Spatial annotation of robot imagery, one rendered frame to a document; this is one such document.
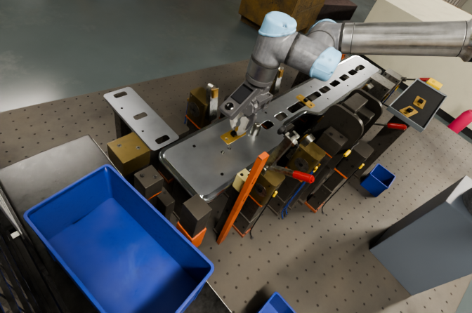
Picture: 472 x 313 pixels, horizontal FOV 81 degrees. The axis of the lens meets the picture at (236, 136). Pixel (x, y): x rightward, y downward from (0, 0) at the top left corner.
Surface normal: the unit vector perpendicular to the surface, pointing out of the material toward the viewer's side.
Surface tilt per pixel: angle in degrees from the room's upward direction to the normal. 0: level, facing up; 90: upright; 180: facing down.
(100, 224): 0
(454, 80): 90
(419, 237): 90
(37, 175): 0
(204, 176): 0
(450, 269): 90
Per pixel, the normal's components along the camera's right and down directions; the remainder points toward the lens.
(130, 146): 0.24, -0.66
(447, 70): -0.77, 0.31
